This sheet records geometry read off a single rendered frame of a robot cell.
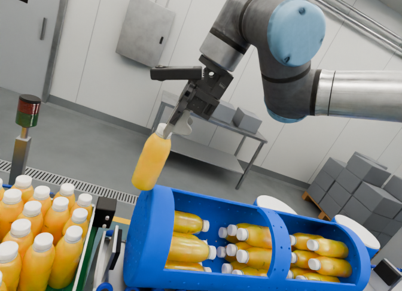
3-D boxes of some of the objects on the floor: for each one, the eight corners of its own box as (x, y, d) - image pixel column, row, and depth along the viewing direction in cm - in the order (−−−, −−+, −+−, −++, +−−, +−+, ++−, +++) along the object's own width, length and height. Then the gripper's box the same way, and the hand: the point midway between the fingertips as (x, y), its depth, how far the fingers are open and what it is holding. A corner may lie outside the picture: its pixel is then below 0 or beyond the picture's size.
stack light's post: (-6, 326, 120) (27, 141, 85) (-16, 326, 119) (14, 138, 83) (-2, 317, 124) (32, 136, 88) (-11, 317, 122) (20, 133, 87)
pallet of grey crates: (382, 258, 360) (438, 197, 321) (343, 247, 339) (397, 181, 301) (333, 207, 469) (370, 157, 431) (301, 196, 449) (337, 143, 410)
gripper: (237, 79, 48) (186, 157, 56) (231, 70, 58) (188, 137, 66) (201, 57, 46) (153, 141, 54) (201, 51, 56) (161, 122, 64)
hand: (165, 129), depth 59 cm, fingers closed on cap, 4 cm apart
